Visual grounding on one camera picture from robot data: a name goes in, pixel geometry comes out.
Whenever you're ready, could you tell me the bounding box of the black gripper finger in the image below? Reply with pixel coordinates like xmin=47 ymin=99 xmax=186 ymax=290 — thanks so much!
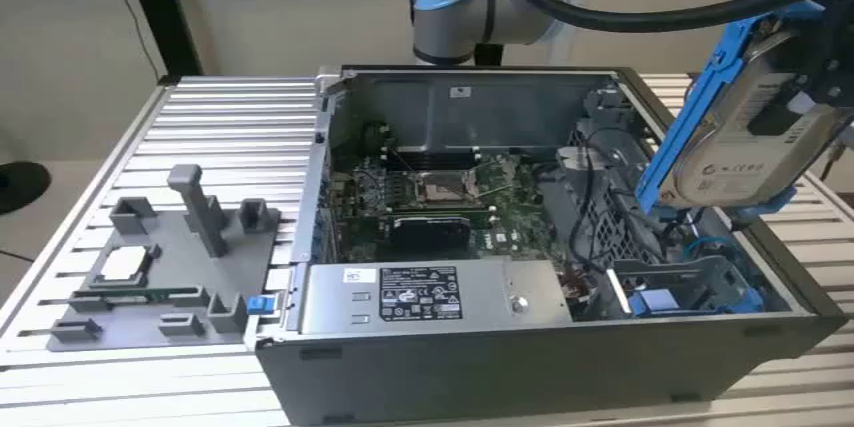
xmin=744 ymin=99 xmax=819 ymax=137

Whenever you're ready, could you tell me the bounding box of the hard disk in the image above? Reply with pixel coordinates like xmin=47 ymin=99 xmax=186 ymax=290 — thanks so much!
xmin=631 ymin=0 xmax=854 ymax=234

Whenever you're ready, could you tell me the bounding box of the blue disk bay clip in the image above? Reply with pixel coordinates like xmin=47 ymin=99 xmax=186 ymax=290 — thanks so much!
xmin=629 ymin=290 xmax=676 ymax=317

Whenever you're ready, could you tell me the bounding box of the grey metal drive cage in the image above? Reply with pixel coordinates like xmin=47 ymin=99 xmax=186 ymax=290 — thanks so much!
xmin=539 ymin=116 xmax=675 ymax=268

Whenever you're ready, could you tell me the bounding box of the green motherboard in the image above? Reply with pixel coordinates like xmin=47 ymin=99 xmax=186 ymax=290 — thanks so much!
xmin=329 ymin=151 xmax=555 ymax=263

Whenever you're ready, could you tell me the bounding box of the CPU socket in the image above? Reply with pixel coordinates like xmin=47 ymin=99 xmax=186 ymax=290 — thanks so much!
xmin=412 ymin=171 xmax=478 ymax=208

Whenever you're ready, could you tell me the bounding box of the black graphics card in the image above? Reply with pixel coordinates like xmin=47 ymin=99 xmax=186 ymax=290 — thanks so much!
xmin=390 ymin=215 xmax=472 ymax=256

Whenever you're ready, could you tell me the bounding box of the open black PC case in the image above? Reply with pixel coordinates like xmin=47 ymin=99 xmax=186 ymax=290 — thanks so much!
xmin=242 ymin=64 xmax=848 ymax=427

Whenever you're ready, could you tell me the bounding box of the silver power supply unit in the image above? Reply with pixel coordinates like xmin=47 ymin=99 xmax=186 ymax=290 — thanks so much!
xmin=296 ymin=259 xmax=575 ymax=338

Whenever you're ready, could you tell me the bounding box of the grey parts rack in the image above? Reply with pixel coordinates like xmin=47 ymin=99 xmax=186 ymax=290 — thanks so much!
xmin=45 ymin=164 xmax=285 ymax=351

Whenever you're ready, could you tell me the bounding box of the green RAM stick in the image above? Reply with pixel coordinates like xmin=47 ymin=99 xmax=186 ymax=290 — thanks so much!
xmin=76 ymin=286 xmax=205 ymax=301

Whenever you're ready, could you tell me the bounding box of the silver CPU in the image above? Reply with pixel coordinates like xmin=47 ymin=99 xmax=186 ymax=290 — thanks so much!
xmin=96 ymin=249 xmax=152 ymax=283

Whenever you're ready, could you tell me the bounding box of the black round base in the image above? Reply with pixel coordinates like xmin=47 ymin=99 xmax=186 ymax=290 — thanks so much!
xmin=0 ymin=160 xmax=53 ymax=215

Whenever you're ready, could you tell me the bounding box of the blue wire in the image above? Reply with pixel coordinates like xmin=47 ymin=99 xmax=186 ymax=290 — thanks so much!
xmin=684 ymin=235 xmax=732 ymax=273

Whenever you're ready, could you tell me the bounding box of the red wire bundle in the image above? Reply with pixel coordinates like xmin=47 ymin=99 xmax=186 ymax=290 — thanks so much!
xmin=557 ymin=270 xmax=592 ymax=301

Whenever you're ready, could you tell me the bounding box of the black upright post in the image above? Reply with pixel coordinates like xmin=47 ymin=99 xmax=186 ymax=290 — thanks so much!
xmin=116 ymin=0 xmax=205 ymax=79

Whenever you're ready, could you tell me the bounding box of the thin black wall wire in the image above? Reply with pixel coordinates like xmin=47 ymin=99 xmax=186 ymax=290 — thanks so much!
xmin=98 ymin=0 xmax=165 ymax=76

